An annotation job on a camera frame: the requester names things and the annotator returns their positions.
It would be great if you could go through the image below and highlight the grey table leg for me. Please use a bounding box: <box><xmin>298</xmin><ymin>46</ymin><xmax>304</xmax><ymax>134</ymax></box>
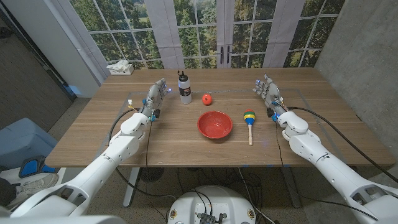
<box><xmin>281</xmin><ymin>167</ymin><xmax>302</xmax><ymax>208</ymax></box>

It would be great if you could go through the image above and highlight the white tissue box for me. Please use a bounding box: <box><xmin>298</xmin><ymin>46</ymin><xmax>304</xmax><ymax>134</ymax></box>
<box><xmin>106</xmin><ymin>60</ymin><xmax>135</xmax><ymax>76</ymax></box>

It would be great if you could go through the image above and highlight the blue black pad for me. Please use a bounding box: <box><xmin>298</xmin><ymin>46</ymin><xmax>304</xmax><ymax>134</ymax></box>
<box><xmin>18</xmin><ymin>155</ymin><xmax>56</xmax><ymax>179</ymax></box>

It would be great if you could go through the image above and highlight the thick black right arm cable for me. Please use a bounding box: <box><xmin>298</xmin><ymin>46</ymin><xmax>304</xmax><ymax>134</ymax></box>
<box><xmin>287</xmin><ymin>106</ymin><xmax>398</xmax><ymax>184</ymax></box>

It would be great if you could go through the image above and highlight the printed window forest backdrop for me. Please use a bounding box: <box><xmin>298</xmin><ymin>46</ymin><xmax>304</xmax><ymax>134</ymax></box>
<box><xmin>51</xmin><ymin>0</ymin><xmax>346</xmax><ymax>78</ymax></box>

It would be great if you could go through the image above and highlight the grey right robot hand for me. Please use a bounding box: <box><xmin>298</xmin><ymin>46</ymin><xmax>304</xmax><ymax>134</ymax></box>
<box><xmin>252</xmin><ymin>73</ymin><xmax>289</xmax><ymax>119</ymax></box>

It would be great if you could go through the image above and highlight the white floor cable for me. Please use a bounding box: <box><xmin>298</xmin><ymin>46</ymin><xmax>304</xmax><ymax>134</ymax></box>
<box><xmin>238</xmin><ymin>167</ymin><xmax>276</xmax><ymax>224</ymax></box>

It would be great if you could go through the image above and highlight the grey sneaker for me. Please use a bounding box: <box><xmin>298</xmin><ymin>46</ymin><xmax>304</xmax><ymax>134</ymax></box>
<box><xmin>6</xmin><ymin>173</ymin><xmax>60</xmax><ymax>210</ymax></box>

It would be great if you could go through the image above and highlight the blue-grey bin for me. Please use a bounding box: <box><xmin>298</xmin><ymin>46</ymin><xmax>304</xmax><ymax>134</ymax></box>
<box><xmin>0</xmin><ymin>117</ymin><xmax>58</xmax><ymax>170</ymax></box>

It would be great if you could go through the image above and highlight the round black floor fan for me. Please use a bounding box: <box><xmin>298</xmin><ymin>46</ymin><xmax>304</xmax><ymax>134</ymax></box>
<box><xmin>139</xmin><ymin>167</ymin><xmax>165</xmax><ymax>183</ymax></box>

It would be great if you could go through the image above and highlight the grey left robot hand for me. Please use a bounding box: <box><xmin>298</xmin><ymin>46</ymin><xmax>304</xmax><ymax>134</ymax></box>
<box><xmin>141</xmin><ymin>77</ymin><xmax>172</xmax><ymax>121</ymax></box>

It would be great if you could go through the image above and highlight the colourful striped wooden maraca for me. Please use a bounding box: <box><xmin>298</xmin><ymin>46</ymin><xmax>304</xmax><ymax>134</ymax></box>
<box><xmin>243</xmin><ymin>109</ymin><xmax>256</xmax><ymax>147</ymax></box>

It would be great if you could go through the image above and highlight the white table leg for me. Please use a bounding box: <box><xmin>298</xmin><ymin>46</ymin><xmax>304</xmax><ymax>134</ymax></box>
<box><xmin>123</xmin><ymin>167</ymin><xmax>141</xmax><ymax>208</ymax></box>

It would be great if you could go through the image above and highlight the red bowl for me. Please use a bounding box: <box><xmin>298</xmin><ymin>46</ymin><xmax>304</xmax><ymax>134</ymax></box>
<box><xmin>197</xmin><ymin>110</ymin><xmax>233</xmax><ymax>140</ymax></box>

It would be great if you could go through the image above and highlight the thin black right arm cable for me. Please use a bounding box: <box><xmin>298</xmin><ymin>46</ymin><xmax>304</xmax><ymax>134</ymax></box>
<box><xmin>274</xmin><ymin>121</ymin><xmax>379</xmax><ymax>221</ymax></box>

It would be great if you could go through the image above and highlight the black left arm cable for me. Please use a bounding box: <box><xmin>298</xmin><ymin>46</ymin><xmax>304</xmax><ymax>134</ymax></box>
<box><xmin>108</xmin><ymin>107</ymin><xmax>177</xmax><ymax>200</ymax></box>

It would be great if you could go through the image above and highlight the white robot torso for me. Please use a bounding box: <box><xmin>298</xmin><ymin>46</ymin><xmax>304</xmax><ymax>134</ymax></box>
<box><xmin>167</xmin><ymin>185</ymin><xmax>257</xmax><ymax>224</ymax></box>

